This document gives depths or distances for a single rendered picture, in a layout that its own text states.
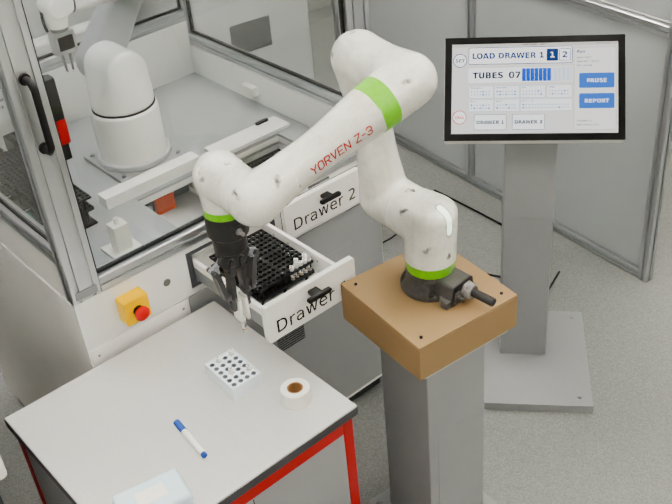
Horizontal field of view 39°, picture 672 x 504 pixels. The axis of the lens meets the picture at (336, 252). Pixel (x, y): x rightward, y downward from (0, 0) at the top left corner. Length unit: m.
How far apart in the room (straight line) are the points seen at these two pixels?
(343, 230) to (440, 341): 0.72
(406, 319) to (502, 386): 1.09
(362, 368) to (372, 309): 0.92
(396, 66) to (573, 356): 1.74
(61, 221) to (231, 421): 0.61
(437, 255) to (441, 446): 0.60
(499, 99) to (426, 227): 0.74
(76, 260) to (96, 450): 0.45
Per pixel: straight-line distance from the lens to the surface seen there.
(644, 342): 3.63
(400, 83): 1.98
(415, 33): 4.47
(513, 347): 3.44
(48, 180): 2.23
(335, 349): 3.09
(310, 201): 2.70
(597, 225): 3.99
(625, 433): 3.29
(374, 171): 2.29
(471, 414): 2.66
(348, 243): 2.91
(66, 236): 2.31
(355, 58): 2.09
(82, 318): 2.43
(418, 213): 2.24
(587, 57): 2.91
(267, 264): 2.48
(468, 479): 2.84
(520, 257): 3.20
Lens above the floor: 2.33
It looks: 35 degrees down
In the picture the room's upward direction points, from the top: 6 degrees counter-clockwise
